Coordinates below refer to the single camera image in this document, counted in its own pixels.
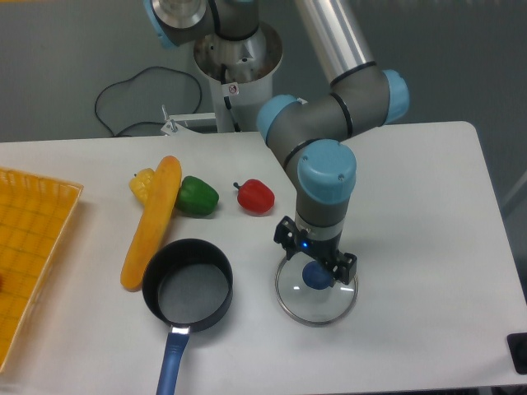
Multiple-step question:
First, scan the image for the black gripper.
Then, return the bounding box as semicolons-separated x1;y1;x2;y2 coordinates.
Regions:
273;216;357;285

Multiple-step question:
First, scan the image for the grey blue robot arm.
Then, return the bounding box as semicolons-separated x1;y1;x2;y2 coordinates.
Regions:
144;1;409;284

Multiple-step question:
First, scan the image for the long yellow bread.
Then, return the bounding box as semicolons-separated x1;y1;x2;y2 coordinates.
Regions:
120;156;182;291

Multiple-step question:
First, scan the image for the glass lid blue knob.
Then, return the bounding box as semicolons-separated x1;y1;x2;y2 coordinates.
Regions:
274;253;359;327

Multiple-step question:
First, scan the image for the red bell pepper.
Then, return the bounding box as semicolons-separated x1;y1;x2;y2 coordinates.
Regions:
233;179;275;215

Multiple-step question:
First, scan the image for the green bell pepper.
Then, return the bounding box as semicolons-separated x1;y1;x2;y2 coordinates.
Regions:
175;175;219;216

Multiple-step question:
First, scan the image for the black socket on table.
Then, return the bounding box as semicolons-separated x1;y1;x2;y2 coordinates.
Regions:
506;332;527;375

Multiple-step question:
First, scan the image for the yellow plastic basket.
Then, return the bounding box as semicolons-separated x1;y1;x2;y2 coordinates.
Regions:
1;167;83;371

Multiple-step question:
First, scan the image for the black pot blue handle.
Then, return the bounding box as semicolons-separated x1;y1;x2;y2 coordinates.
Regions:
142;239;233;394

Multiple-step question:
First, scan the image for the white metal table bracket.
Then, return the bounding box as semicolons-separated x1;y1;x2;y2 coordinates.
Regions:
161;105;217;136

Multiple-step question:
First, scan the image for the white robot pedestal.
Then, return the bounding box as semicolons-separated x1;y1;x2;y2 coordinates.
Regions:
194;22;283;132

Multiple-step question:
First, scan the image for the black cable on floor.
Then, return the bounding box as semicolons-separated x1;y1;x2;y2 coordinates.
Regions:
94;67;203;137

